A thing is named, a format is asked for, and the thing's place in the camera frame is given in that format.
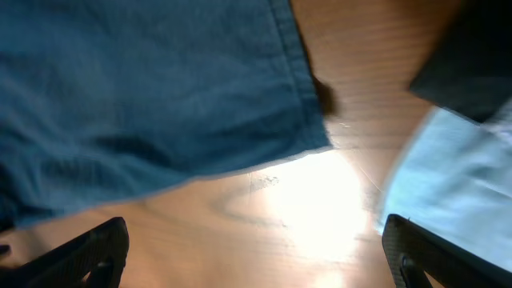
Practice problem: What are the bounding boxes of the black garment with printed label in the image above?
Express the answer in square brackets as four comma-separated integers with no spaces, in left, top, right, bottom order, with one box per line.
[410,0,511,123]

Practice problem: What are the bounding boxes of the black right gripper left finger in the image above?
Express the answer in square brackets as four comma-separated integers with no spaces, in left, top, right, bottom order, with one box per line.
[1,217,129,288]

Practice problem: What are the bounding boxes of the light blue garment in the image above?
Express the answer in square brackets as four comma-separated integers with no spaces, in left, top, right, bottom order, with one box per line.
[376,103,511,270]

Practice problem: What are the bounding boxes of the dark blue denim shorts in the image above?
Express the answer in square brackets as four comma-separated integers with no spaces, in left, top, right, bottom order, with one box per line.
[1,0,330,229]

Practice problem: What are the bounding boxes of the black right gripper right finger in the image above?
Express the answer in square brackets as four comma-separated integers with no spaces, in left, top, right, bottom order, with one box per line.
[382,214,511,288]

